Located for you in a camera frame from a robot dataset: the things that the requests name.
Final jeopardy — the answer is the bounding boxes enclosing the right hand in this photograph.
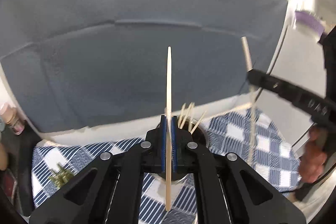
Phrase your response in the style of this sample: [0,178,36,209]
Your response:
[298,126,327,184]

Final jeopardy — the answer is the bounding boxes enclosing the blue white patterned tablecloth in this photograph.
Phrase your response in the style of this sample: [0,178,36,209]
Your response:
[30,117,306,223]

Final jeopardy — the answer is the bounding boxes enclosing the grey sofa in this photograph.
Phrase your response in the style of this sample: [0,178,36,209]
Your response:
[1,0,288,132]

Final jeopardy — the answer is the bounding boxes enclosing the purple box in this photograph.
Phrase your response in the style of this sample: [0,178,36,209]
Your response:
[295,10,325,36]

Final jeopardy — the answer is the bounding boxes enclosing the white pot succulent plant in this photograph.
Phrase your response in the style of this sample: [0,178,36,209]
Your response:
[49,163,75,189]

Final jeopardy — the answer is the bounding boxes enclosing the black utensil holder cup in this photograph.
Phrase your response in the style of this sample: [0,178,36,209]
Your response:
[145,116,209,182]

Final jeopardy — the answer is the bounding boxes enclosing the wooden chopstick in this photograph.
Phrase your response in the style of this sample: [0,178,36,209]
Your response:
[178,103,186,128]
[180,102,194,128]
[188,103,195,132]
[165,47,172,211]
[190,111,207,135]
[241,36,256,166]

